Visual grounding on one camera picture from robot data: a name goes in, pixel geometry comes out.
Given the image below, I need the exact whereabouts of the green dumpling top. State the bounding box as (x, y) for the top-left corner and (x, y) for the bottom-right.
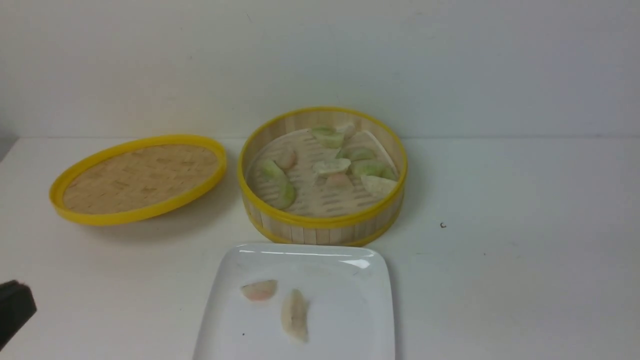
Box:
(310, 126), (345, 150)

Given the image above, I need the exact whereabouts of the green dumpling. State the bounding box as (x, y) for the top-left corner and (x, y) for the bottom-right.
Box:
(273, 180), (297, 210)
(335, 146), (377, 162)
(310, 126), (345, 150)
(349, 159), (398, 182)
(259, 159), (288, 183)

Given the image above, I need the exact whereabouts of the green dumpling far left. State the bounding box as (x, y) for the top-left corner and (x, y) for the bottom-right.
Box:
(273, 180), (297, 210)

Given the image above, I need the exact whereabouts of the dark object at edge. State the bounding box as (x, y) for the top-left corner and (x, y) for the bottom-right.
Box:
(0, 279), (37, 350)

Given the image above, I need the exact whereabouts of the green dumpling centre right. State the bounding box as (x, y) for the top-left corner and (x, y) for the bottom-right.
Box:
(335, 146), (377, 162)

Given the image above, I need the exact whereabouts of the yellow rimmed bamboo steamer basket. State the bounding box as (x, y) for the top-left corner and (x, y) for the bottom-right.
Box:
(237, 107), (409, 247)

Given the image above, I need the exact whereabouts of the white dumpling top back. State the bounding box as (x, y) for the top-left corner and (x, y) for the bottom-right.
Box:
(336, 122), (357, 141)

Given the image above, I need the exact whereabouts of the green dumpling left upper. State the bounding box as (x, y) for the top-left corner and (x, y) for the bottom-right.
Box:
(259, 159), (288, 183)

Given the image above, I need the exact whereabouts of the white dumpling right front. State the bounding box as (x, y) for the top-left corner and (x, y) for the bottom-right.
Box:
(360, 175), (398, 198)

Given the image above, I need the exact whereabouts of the white dumpling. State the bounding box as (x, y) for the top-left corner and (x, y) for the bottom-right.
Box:
(336, 122), (357, 141)
(311, 158), (352, 178)
(360, 175), (398, 198)
(280, 288), (309, 343)

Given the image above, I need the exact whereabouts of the yellow rimmed bamboo steamer lid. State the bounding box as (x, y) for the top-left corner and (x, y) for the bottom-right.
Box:
(49, 134), (227, 227)

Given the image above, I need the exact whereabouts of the white dumpling centre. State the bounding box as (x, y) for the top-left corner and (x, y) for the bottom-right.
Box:
(311, 158), (352, 178)

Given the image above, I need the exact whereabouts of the pink dumpling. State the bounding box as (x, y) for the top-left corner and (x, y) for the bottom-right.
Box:
(275, 147), (297, 171)
(325, 172), (354, 191)

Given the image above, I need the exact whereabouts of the white square plate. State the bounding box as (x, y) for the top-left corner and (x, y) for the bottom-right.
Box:
(193, 243), (396, 360)

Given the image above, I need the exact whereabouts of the pale dumpling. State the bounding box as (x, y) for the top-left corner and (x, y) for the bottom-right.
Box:
(240, 279), (278, 302)

